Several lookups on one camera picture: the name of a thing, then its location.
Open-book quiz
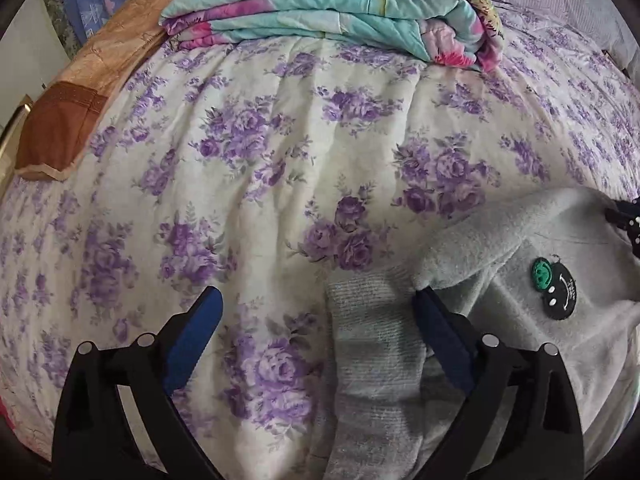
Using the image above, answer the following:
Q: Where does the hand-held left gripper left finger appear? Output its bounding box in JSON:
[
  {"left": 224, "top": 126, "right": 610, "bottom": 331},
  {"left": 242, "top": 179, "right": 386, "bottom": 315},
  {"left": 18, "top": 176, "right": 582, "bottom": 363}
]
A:
[{"left": 51, "top": 286, "right": 224, "bottom": 480}]

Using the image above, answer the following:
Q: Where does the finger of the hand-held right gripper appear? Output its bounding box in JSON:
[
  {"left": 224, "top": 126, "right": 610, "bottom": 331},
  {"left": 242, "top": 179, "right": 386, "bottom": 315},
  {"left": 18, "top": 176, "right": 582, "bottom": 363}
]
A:
[{"left": 604, "top": 199, "right": 640, "bottom": 260}]

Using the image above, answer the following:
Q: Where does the grey knit sweater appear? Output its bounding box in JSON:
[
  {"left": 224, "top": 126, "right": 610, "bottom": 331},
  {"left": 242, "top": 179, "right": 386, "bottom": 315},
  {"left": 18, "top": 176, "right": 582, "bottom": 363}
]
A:
[{"left": 320, "top": 187, "right": 640, "bottom": 480}]

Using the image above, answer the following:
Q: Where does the purple floral bed sheet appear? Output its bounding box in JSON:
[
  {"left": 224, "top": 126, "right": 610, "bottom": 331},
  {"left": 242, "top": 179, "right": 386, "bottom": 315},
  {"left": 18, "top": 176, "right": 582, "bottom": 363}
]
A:
[{"left": 0, "top": 12, "right": 640, "bottom": 480}]

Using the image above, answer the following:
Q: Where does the folded turquoise pink floral quilt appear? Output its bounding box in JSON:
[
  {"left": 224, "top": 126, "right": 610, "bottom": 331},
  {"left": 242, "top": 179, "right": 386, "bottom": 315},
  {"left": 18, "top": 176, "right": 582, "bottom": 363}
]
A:
[{"left": 159, "top": 0, "right": 505, "bottom": 73}]

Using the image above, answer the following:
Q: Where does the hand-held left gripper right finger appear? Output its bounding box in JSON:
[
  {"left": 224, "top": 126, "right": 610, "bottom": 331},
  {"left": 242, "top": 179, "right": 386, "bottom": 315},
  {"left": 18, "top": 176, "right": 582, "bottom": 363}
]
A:
[{"left": 411, "top": 287, "right": 585, "bottom": 480}]

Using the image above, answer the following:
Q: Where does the brown orange blanket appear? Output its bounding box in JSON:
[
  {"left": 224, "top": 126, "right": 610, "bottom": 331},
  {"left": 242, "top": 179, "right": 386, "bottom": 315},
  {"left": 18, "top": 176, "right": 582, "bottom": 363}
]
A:
[{"left": 14, "top": 0, "right": 213, "bottom": 182}]

